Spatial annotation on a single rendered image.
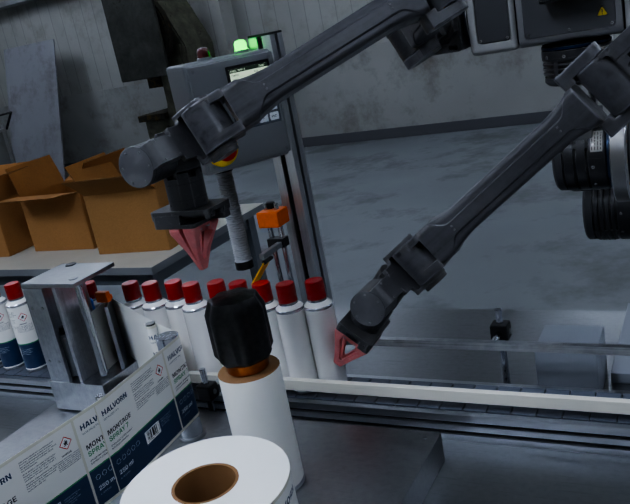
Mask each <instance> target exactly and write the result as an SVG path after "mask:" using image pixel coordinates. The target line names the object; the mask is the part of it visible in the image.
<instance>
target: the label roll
mask: <svg viewBox="0 0 630 504"><path fill-rule="evenodd" d="M120 504H298V500H297V495H296V491H295V486H294V482H293V477H292V473H291V468H290V464H289V460H288V457H287V456H286V454H285V452H284V451H283V450H282V449H281V448H280V447H279V446H277V445H276V444H274V443H272V442H270V441H268V440H265V439H262V438H258V437H252V436H223V437H216V438H210V439H206V440H202V441H198V442H195V443H192V444H189V445H186V446H183V447H181V448H178V449H176V450H174V451H172V452H170V453H168V454H166V455H164V456H162V457H160V458H159V459H157V460H156V461H154V462H153V463H151V464H150V465H148V466H147V467H146V468H144V469H143V470H142V471H141V472H140V473H139V474H138V475H137V476H136V477H135V478H134V479H133V480H132V481H131V482H130V483H129V485H128V486H127V488H126V489H125V491H124V493H123V495H122V497H121V500H120Z"/></svg>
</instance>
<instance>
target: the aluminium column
mask: <svg viewBox="0 0 630 504"><path fill-rule="evenodd" d="M248 41H249V45H250V50H251V51H252V50H258V49H263V48H267V49H268V50H269V51H271V52H272V57H273V63H274V62H276V61H277V60H279V59H280V58H282V57H284V56H285V55H286V52H285V47H284V42H283V37H282V31H281V30H277V31H272V32H267V33H262V34H257V35H252V36H248ZM281 103H282V108H283V113H284V118H285V123H286V129H287V134H288V139H289V144H290V149H291V150H290V151H289V152H288V154H286V155H282V156H279V157H275V158H273V163H274V167H275V172H276V177H277V182H278V187H279V192H280V197H281V202H282V206H287V209H288V214H289V219H290V221H288V222H287V223H286V226H287V231H288V236H289V241H290V246H291V250H292V255H293V260H294V265H295V270H296V275H297V280H298V285H299V289H300V294H301V299H302V302H303V303H304V304H305V303H306V302H307V301H308V300H307V294H306V289H305V284H304V282H305V280H306V279H308V278H311V277H322V278H323V282H324V287H325V292H326V297H328V298H330V299H332V300H333V297H332V292H331V287H330V282H329V276H328V271H327V266H326V261H325V256H324V250H323V245H322V240H321V235H320V230H319V224H318V219H317V214H316V209H315V203H314V198H313V193H312V188H311V183H310V177H309V172H308V167H307V162H306V157H305V151H304V146H303V141H302V136H301V131H300V125H299V120H298V115H297V110H296V104H295V99H294V94H293V95H292V96H290V97H289V98H287V99H285V100H284V101H283V102H281Z"/></svg>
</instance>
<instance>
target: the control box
mask: <svg viewBox="0 0 630 504"><path fill-rule="evenodd" d="M266 58H268V60H269V65H271V64H272V63H273V57H272V52H271V51H269V50H268V49H267V48H263V49H258V50H252V51H251V50H249V52H244V53H239V54H234V53H233V54H229V55H224V56H219V57H214V58H212V59H210V60H206V61H200V62H197V61H195V62H190V63H185V64H180V65H175V66H171V67H168V68H167V69H166V71H167V76H168V80H169V84H170V88H171V92H172V97H173V101H174V105H175V109H176V113H178V112H179V111H180V110H181V109H182V108H184V107H185V106H186V105H187V104H188V103H190V102H191V101H192V100H194V99H195V98H196V97H199V96H201V95H204V94H206V95H208V94H210V93H211V92H213V91H215V90H216V89H218V88H220V89H221V88H222V87H224V86H225V85H227V84H228V80H227V76H226V71H225V67H229V66H234V65H238V64H243V63H248V62H252V61H257V60H262V59H266ZM223 107H224V108H225V110H226V111H227V113H228V114H229V116H230V117H231V119H232V120H233V122H234V123H235V120H234V117H233V115H232V114H231V112H230V110H229V109H228V107H227V106H226V104H225V103H224V104H223ZM279 108H280V113H281V118H282V120H281V121H277V122H273V123H269V124H265V125H261V126H257V127H253V128H251V129H249V130H247V131H246V135H245V136H243V137H242V138H240V139H238V140H237V145H238V146H239V148H238V149H237V154H236V156H235V158H234V159H233V160H231V161H222V160H221V161H218V162H216V163H213V162H211V163H209V164H206V165H204V166H203V165H202V164H201V162H200V164H201V168H202V173H203V175H208V176H210V175H213V174H217V173H220V172H224V171H228V170H231V169H235V168H239V167H242V166H246V165H250V164H253V163H257V162H260V161H264V160H268V159H271V158H275V157H279V156H282V155H286V154H288V152H289V151H290V150H291V149H290V144H289V139H288V134H287V129H286V123H285V118H284V113H283V108H282V103H280V104H279Z"/></svg>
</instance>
